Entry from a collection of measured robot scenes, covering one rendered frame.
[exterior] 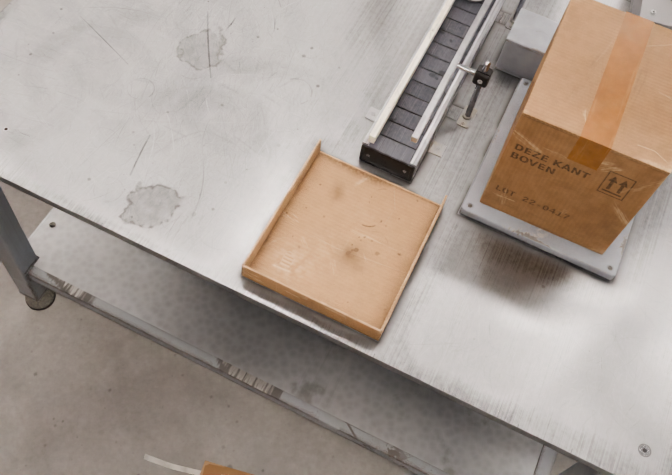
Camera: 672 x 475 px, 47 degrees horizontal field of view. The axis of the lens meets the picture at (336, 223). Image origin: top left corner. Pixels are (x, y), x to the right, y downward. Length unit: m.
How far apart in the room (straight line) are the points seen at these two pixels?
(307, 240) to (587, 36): 0.59
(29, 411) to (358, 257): 1.13
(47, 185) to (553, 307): 0.92
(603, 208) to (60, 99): 1.02
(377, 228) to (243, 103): 0.37
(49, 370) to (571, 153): 1.49
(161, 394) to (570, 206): 1.23
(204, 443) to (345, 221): 0.90
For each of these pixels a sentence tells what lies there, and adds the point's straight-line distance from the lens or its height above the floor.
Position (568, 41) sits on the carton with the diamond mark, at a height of 1.12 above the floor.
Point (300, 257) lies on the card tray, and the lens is 1.37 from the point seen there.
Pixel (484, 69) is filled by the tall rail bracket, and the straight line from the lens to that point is 1.49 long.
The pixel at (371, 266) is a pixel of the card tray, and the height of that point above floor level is 0.83.
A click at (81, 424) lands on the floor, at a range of 2.18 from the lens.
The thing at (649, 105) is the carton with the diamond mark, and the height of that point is 1.12.
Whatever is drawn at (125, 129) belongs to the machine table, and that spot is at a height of 0.83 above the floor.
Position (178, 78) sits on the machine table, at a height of 0.83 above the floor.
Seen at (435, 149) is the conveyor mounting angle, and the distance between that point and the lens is 1.54.
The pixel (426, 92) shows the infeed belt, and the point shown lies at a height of 0.88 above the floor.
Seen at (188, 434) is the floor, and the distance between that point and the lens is 2.13.
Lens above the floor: 2.05
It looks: 60 degrees down
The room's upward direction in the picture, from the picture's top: 11 degrees clockwise
